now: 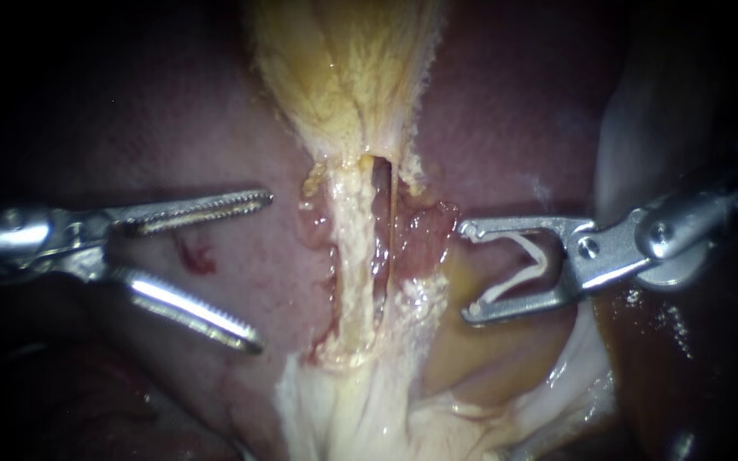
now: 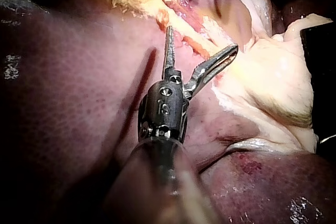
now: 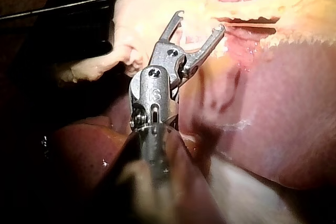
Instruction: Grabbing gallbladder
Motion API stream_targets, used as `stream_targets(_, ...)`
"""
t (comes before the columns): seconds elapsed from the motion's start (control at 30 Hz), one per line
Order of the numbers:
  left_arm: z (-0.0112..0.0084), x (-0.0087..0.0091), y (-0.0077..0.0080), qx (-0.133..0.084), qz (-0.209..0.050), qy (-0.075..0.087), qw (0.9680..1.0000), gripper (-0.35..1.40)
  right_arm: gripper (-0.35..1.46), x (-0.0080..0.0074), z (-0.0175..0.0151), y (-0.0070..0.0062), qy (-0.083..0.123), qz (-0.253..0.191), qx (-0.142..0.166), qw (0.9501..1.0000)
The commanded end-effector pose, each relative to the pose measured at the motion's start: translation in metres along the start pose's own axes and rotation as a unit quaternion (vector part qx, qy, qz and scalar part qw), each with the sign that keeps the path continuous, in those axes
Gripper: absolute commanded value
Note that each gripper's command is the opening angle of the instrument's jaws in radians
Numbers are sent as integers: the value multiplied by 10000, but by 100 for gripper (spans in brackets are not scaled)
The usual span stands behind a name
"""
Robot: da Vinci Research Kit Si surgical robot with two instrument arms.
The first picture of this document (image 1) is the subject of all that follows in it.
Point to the right arm instrument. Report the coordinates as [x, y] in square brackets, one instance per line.
[651, 243]

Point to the left arm instrument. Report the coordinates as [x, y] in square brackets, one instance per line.
[16, 234]

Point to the right arm instrument jaw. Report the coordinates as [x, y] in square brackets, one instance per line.
[516, 307]
[523, 225]

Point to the left arm instrument jaw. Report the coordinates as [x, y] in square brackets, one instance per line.
[199, 207]
[183, 310]

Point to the white clip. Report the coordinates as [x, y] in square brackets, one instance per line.
[526, 266]

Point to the gallbladder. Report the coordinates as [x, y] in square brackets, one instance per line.
[343, 77]

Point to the dark red liver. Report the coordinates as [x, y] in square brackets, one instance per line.
[228, 269]

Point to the pale fatty tissue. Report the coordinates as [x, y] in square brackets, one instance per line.
[420, 397]

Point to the thin tube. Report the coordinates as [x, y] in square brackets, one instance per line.
[351, 256]

